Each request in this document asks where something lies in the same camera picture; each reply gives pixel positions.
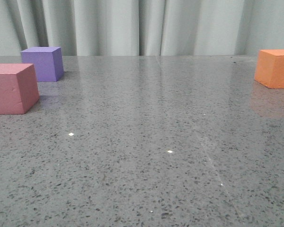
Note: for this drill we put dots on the purple foam cube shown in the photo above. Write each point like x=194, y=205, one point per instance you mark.
x=47, y=62

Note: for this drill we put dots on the orange foam cube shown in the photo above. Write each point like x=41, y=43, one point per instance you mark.
x=270, y=68

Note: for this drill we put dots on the grey pleated curtain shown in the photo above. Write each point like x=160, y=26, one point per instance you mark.
x=142, y=27

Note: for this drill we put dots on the pink foam cube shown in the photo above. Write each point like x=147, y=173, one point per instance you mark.
x=18, y=88

